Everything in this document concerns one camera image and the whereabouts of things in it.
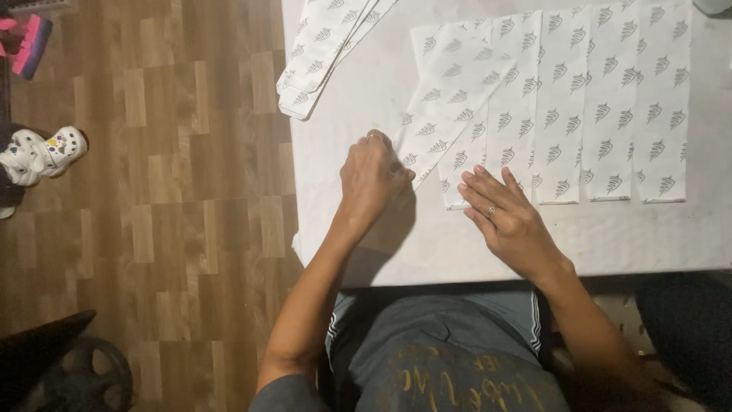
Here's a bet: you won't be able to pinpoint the person's right hand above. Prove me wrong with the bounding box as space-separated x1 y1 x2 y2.
457 165 576 285

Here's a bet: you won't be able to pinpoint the person's left hand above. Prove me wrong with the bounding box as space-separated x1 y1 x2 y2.
340 130 417 231

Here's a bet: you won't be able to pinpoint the printed white paper sheet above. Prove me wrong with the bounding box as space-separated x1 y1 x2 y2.
411 22 494 211
395 35 519 191

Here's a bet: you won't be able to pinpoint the person's striped blue shorts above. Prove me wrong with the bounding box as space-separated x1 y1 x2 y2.
325 288 544 373

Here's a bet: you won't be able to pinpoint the white table cover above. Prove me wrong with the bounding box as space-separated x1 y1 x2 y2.
281 0 732 288

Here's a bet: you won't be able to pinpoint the stack of printed paper strips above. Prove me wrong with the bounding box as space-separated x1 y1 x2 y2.
277 0 401 121

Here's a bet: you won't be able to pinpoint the person's grey printed shirt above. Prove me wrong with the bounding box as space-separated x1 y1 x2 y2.
249 295 573 412

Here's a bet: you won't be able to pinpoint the row of printed paper strips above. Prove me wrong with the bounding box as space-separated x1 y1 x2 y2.
486 0 694 206

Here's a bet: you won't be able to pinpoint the black bag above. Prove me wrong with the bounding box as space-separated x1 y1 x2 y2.
635 269 732 412

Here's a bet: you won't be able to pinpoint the pale green container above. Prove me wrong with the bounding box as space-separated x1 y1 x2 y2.
692 0 732 16

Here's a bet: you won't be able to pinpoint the black wheeled chair base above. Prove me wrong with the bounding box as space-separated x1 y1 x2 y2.
0 309 136 412

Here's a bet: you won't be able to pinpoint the pink and blue brush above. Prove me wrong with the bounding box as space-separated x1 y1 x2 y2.
0 14 54 80

